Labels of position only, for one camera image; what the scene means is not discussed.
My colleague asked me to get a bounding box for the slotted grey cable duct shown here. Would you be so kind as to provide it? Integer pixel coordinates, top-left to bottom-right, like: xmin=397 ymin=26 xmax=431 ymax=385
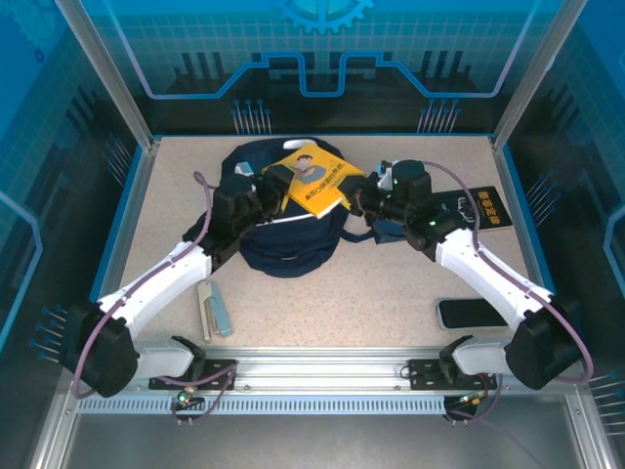
xmin=76 ymin=396 xmax=448 ymax=416

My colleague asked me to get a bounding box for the yellow book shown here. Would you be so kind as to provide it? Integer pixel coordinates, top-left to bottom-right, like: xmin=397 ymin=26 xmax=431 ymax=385
xmin=261 ymin=141 xmax=367 ymax=220

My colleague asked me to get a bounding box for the blue printed side panel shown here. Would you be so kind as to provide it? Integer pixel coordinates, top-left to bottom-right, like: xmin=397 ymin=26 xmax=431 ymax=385
xmin=507 ymin=0 xmax=625 ymax=372
xmin=0 ymin=0 xmax=147 ymax=372

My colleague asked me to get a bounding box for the aluminium frame post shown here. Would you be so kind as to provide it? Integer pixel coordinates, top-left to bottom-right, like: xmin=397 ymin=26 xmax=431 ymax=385
xmin=490 ymin=0 xmax=577 ymax=150
xmin=54 ymin=0 xmax=162 ymax=150

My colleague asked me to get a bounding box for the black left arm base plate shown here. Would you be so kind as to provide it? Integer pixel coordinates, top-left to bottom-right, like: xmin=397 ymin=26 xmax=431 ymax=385
xmin=148 ymin=358 xmax=236 ymax=392

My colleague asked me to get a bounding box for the black book gold print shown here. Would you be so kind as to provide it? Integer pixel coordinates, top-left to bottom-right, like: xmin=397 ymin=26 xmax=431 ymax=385
xmin=432 ymin=185 xmax=514 ymax=234

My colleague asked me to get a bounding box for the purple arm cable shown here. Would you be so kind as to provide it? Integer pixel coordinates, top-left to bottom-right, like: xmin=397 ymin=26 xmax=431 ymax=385
xmin=70 ymin=170 xmax=243 ymax=427
xmin=422 ymin=160 xmax=595 ymax=426

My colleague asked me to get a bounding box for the blue printed back panel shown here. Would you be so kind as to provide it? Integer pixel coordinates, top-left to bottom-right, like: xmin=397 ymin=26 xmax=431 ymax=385
xmin=85 ymin=0 xmax=546 ymax=136

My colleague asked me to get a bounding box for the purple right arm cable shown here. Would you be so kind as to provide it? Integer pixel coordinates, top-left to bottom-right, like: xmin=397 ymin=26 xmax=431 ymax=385
xmin=422 ymin=160 xmax=595 ymax=426

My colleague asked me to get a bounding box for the navy blue backpack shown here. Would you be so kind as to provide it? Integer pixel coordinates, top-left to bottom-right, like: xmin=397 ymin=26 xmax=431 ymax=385
xmin=194 ymin=138 xmax=387 ymax=279

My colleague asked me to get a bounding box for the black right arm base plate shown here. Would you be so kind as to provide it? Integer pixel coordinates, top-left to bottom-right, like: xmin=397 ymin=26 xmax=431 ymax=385
xmin=408 ymin=359 xmax=498 ymax=391

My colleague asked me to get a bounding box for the aluminium front rail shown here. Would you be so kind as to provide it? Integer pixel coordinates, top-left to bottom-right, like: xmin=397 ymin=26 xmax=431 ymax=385
xmin=62 ymin=345 xmax=585 ymax=398

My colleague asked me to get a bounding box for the black smartphone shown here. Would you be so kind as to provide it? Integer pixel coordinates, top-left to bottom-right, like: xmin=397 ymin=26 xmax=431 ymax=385
xmin=434 ymin=298 xmax=514 ymax=332

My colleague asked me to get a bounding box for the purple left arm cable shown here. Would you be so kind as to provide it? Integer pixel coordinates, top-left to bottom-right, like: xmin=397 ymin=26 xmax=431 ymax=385
xmin=70 ymin=170 xmax=243 ymax=427

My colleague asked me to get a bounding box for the steel bottom tray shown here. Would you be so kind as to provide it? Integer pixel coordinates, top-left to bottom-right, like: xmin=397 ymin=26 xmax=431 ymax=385
xmin=26 ymin=380 xmax=609 ymax=469

